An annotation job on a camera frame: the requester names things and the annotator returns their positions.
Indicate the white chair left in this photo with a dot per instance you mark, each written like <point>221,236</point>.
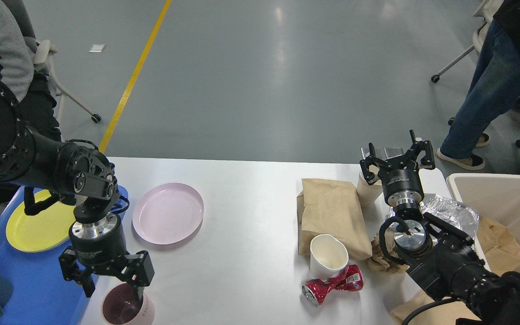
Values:
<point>44,63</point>

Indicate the white paper cup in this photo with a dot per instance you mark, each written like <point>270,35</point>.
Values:
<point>328,256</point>
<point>367,194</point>

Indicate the brown paper bag in bin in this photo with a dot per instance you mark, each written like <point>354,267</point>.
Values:
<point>499,246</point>

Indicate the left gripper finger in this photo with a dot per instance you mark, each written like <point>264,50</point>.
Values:
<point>134,269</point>
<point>72,272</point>

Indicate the white plastic bin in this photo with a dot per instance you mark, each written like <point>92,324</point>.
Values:
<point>495,196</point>

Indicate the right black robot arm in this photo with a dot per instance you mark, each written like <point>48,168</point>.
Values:
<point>440,257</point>

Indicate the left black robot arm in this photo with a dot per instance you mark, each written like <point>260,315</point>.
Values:
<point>49,170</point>

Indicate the white paper cup back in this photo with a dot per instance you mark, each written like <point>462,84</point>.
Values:
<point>367,194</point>

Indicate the white chair right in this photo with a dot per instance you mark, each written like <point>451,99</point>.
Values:
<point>486,10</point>

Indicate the white chair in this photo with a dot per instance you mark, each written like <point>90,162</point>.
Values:
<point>44,63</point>
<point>486,10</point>

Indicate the seated person grey sweater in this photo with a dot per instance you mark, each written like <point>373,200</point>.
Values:
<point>36,104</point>

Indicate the white paper cup front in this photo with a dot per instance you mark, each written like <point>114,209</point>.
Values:
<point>328,256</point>

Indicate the metal floor plates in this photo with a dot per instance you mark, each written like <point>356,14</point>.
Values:
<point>384,154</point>

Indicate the large brown paper bag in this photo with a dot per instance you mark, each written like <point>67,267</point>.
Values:
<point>332,207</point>

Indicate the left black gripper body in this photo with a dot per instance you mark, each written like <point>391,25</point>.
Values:
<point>100,246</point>

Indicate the pink plate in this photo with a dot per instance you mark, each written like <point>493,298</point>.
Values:
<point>168,213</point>

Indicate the standing person blue jeans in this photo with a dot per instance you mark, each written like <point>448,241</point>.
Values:
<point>494,89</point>

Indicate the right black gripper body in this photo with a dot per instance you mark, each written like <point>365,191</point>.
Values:
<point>402,186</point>

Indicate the crumpled aluminium foil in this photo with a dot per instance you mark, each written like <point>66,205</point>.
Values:
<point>455,213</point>

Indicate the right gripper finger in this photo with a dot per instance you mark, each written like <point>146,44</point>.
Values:
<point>419,156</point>
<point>374,168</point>

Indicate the crushed red soda can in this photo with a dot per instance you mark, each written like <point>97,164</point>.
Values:
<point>350,280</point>

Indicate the crumpled brown paper ball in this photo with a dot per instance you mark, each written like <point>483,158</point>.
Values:
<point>378,262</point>

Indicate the pink mug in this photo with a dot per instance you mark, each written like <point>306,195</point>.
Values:
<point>120,307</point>

